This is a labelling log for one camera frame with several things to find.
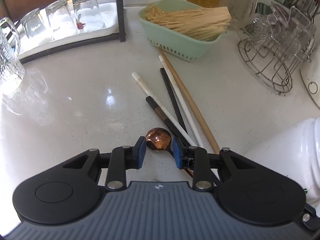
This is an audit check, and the white chopstick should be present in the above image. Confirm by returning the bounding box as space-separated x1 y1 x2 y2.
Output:
132 72 197 146
158 55 204 148

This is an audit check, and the white rack drip tray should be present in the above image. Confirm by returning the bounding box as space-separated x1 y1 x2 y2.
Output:
18 0 119 60

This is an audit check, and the textured glass jug behind rack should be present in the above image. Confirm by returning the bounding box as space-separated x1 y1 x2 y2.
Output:
219 0 257 30

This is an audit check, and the upturned glass tumbler right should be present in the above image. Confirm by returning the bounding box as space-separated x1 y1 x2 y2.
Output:
72 0 105 32

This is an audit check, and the wire cup rack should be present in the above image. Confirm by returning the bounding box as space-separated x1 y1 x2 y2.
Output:
238 2 316 94

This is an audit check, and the bundle of dry noodles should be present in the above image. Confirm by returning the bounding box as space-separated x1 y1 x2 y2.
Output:
144 5 232 41

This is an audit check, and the copper small spoon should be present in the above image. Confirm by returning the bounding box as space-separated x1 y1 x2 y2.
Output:
146 127 194 178

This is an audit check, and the white ceramic mug jar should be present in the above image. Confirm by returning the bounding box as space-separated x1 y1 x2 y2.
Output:
244 118 319 205

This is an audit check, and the upturned glass tumbler middle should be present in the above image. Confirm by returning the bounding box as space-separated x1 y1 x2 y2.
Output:
45 0 77 40

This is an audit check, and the textured glass pitcher left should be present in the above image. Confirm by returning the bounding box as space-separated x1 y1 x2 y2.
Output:
1 17 25 94

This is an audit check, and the white electric cooking pot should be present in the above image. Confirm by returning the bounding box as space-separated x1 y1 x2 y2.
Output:
300 59 320 107

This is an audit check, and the wooden chopstick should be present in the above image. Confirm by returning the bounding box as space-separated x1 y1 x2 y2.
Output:
158 48 220 154

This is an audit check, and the upturned glass tumbler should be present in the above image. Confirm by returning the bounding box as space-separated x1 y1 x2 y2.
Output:
72 0 105 32
45 0 77 40
21 8 52 46

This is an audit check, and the black dish rack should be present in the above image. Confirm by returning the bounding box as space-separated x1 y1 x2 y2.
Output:
0 0 127 65

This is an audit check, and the upturned glass tumbler left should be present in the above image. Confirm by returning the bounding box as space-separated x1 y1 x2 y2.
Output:
21 8 52 46

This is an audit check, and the green plastic basket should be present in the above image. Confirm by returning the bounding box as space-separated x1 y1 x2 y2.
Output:
138 0 225 62

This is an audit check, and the black chopstick brown band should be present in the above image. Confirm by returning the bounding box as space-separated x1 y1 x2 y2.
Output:
145 96 190 146

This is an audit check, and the black chopstick plain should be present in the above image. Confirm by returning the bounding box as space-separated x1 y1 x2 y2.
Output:
160 68 187 132

